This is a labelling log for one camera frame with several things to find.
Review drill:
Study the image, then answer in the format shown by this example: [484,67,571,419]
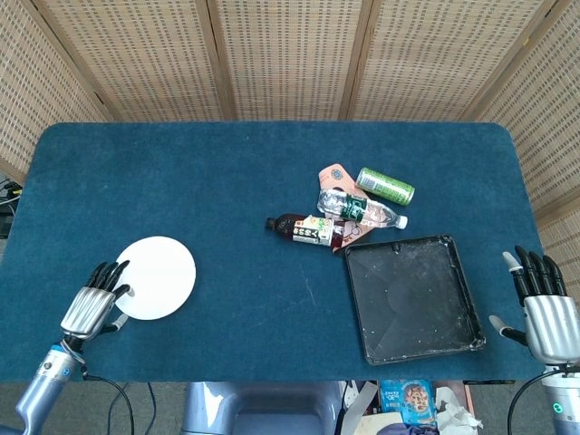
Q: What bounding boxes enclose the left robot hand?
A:
[60,259,132,342]

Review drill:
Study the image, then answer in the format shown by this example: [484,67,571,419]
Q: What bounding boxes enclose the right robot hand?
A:
[488,246,580,365]

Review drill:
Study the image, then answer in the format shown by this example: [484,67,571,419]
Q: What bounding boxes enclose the white round plate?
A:
[112,236,198,322]

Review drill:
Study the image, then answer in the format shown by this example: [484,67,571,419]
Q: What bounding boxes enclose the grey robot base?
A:
[179,381,348,435]

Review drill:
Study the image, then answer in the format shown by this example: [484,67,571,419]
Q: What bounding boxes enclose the black rectangular tray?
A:
[343,233,488,366]

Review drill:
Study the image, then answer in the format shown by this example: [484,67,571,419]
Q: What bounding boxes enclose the crumpled white paper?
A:
[433,384,484,435]

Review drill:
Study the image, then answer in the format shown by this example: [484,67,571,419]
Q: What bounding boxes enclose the blue cookie box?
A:
[377,379,439,430]

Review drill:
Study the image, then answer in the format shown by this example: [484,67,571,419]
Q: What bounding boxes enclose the blue table mat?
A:
[0,121,552,384]

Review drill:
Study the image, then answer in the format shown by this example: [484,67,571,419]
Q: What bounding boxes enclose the green drink can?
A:
[354,167,416,207]

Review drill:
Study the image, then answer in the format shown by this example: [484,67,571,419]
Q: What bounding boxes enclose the white ribbon strip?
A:
[339,381,379,435]

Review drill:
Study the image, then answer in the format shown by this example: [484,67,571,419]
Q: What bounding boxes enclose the clear plastic water bottle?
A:
[316,188,409,230]

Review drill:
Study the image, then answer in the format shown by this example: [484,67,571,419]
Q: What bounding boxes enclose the dark tea bottle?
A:
[265,213,359,250]

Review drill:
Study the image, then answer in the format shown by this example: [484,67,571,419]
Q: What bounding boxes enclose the pink snack packet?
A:
[317,163,375,253]

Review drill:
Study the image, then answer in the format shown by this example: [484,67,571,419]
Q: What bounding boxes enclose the woven folding screen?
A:
[0,0,580,273]

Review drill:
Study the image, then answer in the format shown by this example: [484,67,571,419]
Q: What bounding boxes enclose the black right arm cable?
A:
[506,367,566,435]

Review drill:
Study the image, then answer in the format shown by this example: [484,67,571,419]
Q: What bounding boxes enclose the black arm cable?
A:
[506,367,566,435]
[83,372,136,435]

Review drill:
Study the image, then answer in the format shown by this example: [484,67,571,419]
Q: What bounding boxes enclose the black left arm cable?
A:
[83,372,136,435]

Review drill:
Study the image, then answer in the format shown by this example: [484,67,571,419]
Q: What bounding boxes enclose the black cables by screen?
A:
[0,177,23,239]

